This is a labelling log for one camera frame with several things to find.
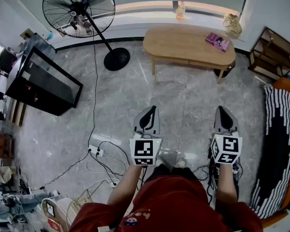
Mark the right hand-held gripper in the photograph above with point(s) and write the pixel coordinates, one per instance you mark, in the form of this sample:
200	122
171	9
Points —
228	144

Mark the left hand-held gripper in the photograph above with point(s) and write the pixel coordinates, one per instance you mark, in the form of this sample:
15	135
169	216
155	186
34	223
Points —
144	149

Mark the person's right forearm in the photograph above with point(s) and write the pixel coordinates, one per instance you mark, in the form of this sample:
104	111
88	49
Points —
226	185

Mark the person's left forearm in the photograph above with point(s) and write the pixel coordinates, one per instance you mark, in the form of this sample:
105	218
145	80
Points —
128	185

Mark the wooden coffee table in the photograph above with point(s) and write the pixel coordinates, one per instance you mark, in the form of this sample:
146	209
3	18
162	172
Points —
178	41

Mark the person's left shoe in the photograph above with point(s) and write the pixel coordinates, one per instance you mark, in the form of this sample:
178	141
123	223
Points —
159	162

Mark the person's shoe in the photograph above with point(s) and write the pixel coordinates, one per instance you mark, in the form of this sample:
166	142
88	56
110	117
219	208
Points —
159	162
181	163

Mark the person's black trousers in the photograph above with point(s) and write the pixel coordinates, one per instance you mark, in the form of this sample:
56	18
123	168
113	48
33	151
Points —
164	171

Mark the person's right shoe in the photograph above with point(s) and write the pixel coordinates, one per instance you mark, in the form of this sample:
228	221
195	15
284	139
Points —
181	163

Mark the black white striped blanket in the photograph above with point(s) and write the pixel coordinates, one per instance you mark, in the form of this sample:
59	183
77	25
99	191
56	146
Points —
277	141

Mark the dark round stool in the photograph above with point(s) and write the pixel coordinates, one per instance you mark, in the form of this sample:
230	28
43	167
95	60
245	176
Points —
228	69

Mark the orange sofa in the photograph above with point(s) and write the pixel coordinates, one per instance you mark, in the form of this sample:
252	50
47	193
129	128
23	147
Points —
287	84

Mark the purple book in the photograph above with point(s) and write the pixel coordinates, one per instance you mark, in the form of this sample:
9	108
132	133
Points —
217	42

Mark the wooden shelf rack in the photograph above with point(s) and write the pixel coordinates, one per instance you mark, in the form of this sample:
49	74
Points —
272	54

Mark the person's red shirt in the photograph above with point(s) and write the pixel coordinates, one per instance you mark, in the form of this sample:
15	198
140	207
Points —
173	207

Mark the beige canvas bag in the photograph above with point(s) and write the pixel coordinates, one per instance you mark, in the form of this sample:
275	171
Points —
232	25

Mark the black glass display cabinet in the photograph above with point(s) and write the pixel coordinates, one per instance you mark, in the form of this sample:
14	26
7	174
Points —
45	88

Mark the orange drink bottle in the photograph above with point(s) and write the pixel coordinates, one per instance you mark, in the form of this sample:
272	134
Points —
180	12

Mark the small wooden side table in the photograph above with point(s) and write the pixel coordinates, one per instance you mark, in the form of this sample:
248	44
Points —
18	112

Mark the teal bottle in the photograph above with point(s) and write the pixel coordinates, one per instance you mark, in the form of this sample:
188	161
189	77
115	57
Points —
50	35

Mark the black standing fan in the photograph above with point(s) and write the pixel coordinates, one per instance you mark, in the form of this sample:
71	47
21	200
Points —
79	8

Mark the grey reflective panel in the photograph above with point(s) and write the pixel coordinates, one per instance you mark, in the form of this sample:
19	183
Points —
38	43

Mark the brown wooden cabinet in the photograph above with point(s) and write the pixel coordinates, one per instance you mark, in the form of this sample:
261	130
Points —
2	145

